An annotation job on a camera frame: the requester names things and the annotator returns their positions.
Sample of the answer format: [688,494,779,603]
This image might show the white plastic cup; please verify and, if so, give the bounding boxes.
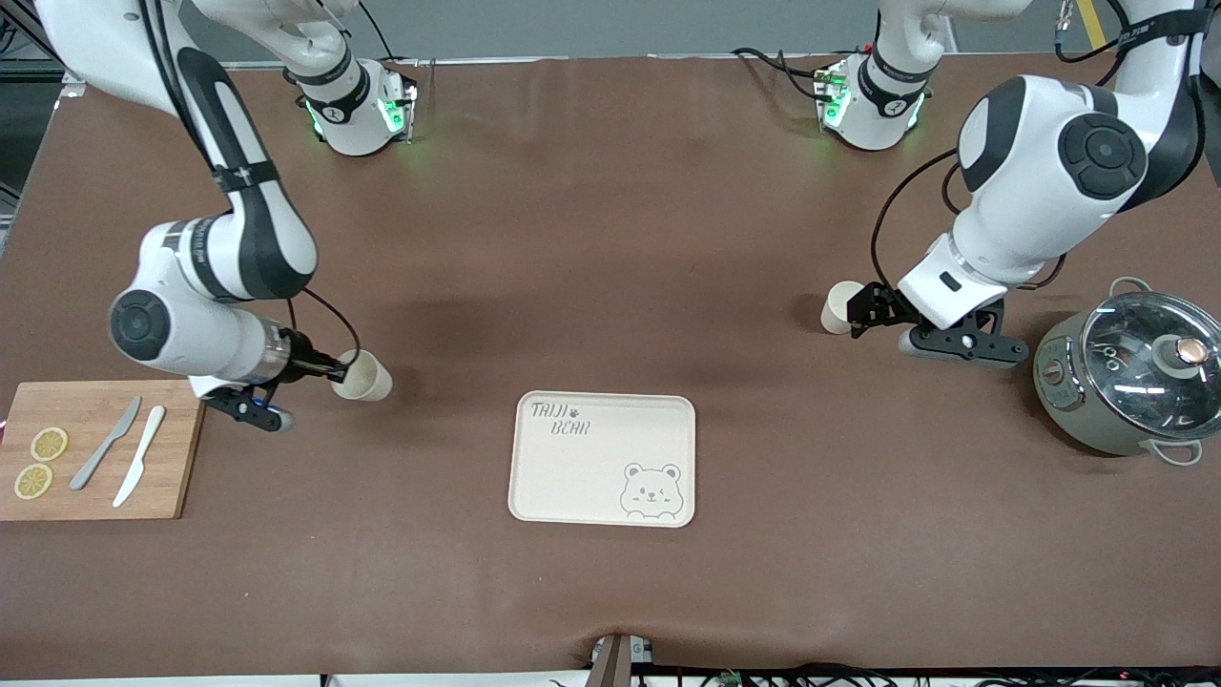
[820,281,866,336]
[332,349,393,403]

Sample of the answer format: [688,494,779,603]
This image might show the bamboo cutting board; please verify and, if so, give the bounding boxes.
[0,380,211,522]

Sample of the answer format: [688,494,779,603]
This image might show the grey-green electric cooking pot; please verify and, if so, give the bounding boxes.
[1033,277,1205,467]

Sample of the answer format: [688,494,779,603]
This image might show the white plastic knife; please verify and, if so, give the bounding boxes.
[113,406,167,509]

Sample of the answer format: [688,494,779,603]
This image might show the glass pot lid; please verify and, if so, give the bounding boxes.
[1083,291,1221,442]

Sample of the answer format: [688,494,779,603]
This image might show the grey plastic knife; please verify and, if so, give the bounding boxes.
[70,396,143,491]

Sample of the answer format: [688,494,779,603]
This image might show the cream bear print tray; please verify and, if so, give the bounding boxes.
[507,390,697,529]

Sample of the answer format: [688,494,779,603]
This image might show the grey table edge clamp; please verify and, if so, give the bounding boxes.
[590,632,655,687]

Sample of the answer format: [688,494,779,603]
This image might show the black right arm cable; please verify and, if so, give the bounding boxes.
[143,0,362,360]

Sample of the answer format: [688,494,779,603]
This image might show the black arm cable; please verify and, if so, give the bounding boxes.
[143,0,362,360]
[870,0,1203,292]

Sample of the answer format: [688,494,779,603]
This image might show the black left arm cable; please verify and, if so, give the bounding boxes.
[870,0,1203,292]

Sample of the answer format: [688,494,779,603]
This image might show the black left base cables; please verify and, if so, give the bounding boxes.
[733,46,831,101]

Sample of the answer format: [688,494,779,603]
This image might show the black right base cable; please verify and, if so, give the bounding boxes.
[358,0,402,63]

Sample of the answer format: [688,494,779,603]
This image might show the aluminium frame profile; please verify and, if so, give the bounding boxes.
[0,0,87,101]

